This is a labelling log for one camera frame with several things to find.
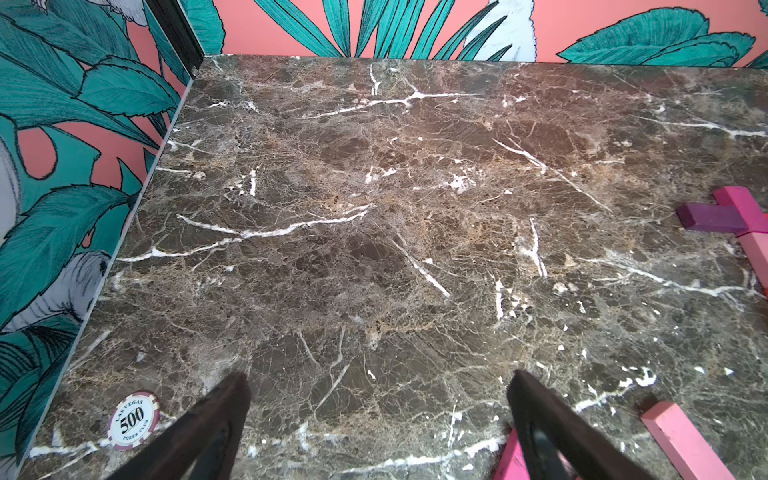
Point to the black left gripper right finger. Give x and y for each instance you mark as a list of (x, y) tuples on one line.
[(556, 442)]

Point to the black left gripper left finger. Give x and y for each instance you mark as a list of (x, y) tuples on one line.
[(203, 443)]

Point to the purple block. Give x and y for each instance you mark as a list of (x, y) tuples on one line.
[(711, 218)]

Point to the pink block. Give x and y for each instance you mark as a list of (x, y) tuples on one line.
[(685, 447), (755, 246)]

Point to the magenta block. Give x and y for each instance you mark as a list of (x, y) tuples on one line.
[(749, 211), (511, 465)]

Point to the poker chip 500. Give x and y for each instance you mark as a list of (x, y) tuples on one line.
[(134, 420)]

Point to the pink block top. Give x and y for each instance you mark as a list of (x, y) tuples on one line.
[(685, 447)]

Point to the black left corner frame post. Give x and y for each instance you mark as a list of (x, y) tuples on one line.
[(172, 20)]

